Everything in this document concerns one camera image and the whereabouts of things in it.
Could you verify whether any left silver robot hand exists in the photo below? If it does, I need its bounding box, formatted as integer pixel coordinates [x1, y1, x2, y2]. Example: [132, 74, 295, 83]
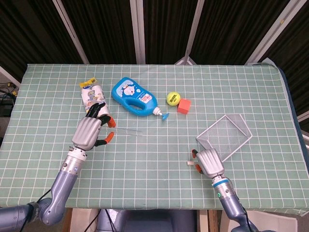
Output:
[71, 102, 116, 151]

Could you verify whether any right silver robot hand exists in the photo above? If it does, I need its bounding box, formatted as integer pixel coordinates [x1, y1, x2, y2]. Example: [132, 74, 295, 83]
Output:
[192, 148, 225, 179]

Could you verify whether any transparent glass test tube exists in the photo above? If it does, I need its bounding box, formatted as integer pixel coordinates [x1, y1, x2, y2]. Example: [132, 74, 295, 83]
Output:
[113, 128, 143, 137]

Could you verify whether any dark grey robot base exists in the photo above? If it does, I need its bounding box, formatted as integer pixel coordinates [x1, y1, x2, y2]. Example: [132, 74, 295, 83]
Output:
[96, 209, 198, 232]

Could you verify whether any yellow pack of rolls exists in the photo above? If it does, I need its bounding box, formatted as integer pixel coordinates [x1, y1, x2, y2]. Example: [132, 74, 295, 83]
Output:
[79, 77, 111, 116]

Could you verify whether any green checked tablecloth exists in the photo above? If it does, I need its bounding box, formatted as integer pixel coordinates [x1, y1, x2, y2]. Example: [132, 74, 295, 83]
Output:
[0, 63, 309, 216]

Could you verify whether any blue detergent bottle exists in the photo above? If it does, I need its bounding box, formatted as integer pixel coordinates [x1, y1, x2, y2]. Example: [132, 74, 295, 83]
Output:
[111, 76, 170, 121]

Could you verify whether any red cube block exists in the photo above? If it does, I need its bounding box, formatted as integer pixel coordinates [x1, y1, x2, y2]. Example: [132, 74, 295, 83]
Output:
[177, 98, 192, 114]

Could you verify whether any yellow tennis ball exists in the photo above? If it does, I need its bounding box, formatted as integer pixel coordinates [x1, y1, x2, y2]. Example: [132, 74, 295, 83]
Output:
[166, 91, 181, 106]

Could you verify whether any dark pleated curtain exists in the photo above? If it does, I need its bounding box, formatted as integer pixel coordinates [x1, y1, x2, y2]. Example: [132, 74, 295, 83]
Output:
[0, 0, 309, 116]

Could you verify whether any white wire mesh basket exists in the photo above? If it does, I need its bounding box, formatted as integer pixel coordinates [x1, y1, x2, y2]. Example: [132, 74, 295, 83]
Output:
[196, 114, 253, 162]

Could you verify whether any black device with cables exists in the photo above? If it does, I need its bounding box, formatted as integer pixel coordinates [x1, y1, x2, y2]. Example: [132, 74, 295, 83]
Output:
[0, 82, 19, 118]

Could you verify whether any white metal frame bar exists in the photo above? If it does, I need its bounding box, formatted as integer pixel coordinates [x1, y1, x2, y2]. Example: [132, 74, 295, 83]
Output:
[0, 65, 21, 87]

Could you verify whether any white metal frame post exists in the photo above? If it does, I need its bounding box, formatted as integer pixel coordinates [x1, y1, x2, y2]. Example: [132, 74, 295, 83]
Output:
[129, 0, 146, 65]
[174, 0, 206, 65]
[52, 0, 90, 65]
[245, 0, 305, 65]

